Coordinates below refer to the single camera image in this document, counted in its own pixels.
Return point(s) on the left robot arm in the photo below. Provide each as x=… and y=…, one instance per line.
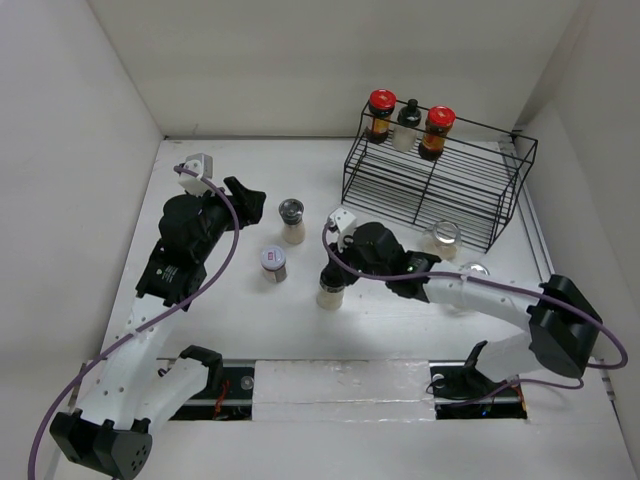
x=112, y=428

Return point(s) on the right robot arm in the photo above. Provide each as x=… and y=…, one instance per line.
x=557, y=327

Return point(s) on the round glass jar metal rim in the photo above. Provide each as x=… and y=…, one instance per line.
x=442, y=239

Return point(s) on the black wire rack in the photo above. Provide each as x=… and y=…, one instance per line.
x=475, y=183

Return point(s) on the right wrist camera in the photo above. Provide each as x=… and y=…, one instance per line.
x=341, y=223

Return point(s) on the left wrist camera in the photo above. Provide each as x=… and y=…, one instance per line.
x=193, y=170

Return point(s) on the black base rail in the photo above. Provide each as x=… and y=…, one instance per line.
x=366, y=391

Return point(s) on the black pump cap salt bottle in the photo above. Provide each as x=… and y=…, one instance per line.
x=405, y=130

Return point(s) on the black knob cap salt bottle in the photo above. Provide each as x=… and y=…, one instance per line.
x=330, y=294

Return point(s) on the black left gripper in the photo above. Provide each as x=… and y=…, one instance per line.
x=247, y=202

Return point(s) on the orange label jar red lid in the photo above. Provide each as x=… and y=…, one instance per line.
x=439, y=121

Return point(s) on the dark sauce jar red lid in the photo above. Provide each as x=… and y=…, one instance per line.
x=381, y=105

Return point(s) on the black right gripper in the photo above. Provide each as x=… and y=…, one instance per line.
x=330, y=269

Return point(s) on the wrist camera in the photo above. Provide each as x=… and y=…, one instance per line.
x=193, y=170
x=341, y=223

